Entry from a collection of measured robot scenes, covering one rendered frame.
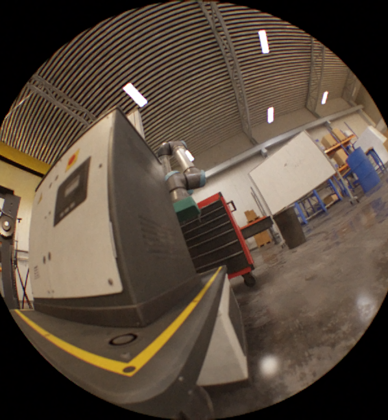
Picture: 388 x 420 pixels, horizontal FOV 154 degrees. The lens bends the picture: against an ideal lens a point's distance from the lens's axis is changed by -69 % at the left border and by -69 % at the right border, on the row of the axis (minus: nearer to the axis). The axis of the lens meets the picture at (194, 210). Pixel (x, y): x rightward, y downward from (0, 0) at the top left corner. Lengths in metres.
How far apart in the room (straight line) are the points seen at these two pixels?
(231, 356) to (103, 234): 0.31
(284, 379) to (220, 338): 0.25
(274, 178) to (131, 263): 3.41
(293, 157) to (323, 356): 3.43
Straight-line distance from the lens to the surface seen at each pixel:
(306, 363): 0.48
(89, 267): 0.24
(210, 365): 0.35
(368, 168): 3.87
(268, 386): 0.46
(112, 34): 8.15
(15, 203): 1.52
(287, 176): 3.44
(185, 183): 0.87
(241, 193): 9.85
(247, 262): 1.27
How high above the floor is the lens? 0.38
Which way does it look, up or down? 21 degrees up
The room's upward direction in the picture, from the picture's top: 21 degrees counter-clockwise
